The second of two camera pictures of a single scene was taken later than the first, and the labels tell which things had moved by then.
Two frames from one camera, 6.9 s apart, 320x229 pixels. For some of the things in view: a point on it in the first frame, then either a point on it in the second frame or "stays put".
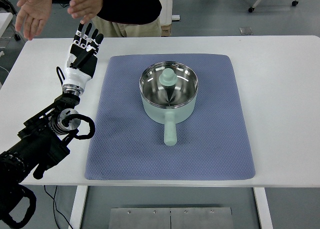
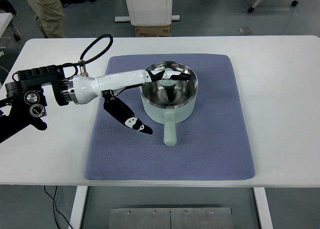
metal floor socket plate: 246,30 stays put
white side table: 5,18 stays put
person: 129,13 to 46,5
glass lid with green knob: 168,84 stays put
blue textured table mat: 215,142 stays put
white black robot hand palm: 80,69 to 81,89
